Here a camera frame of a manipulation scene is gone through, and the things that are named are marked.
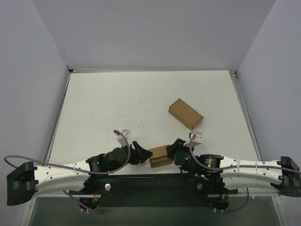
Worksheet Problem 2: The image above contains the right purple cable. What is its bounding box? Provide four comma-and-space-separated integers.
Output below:
189, 134, 301, 212

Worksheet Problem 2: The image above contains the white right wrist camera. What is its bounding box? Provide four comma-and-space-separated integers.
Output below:
189, 131, 203, 146

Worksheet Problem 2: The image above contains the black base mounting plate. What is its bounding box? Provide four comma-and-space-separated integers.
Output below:
75, 173, 238, 208

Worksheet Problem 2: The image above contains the folded brown cardboard box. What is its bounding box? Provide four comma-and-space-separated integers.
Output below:
168, 98, 204, 130

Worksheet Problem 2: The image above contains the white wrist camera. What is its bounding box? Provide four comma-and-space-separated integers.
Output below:
113, 129, 131, 146
189, 131, 203, 146

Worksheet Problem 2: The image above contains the aluminium frame rail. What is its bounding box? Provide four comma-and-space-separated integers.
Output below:
229, 70, 262, 160

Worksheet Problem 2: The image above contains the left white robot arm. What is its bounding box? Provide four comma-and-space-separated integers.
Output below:
7, 141, 153, 206

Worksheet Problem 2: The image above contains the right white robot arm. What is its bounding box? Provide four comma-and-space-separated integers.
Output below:
166, 139, 301, 197

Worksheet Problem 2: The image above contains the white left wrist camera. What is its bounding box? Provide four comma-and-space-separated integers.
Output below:
113, 129, 131, 146

